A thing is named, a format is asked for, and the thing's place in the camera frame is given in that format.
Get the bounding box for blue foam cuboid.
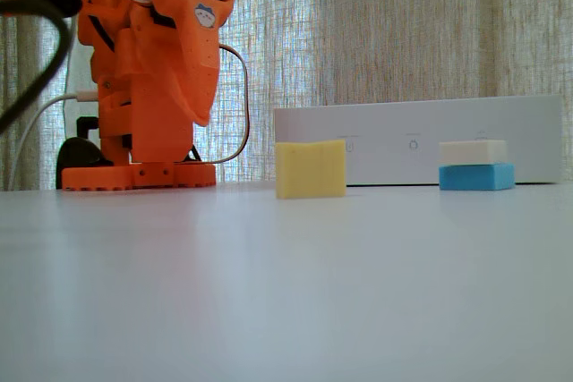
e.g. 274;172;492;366
437;162;516;191

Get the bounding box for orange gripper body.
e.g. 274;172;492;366
78;0;230;88

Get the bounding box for white cardboard box bin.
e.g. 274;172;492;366
272;94;564;187

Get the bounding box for black table clamp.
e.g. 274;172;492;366
56;115;113;167

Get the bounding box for white foam cuboid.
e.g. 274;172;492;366
438;139;509;165

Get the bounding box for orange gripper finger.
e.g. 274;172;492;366
150;0;238;128

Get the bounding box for thick black camera cable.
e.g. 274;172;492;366
0;0;77;132

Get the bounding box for orange robot base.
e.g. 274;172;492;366
60;161;218;191

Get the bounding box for white usb cable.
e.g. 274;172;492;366
7;90;98;191

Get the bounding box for yellow foam cuboid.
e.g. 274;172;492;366
274;139;348;200

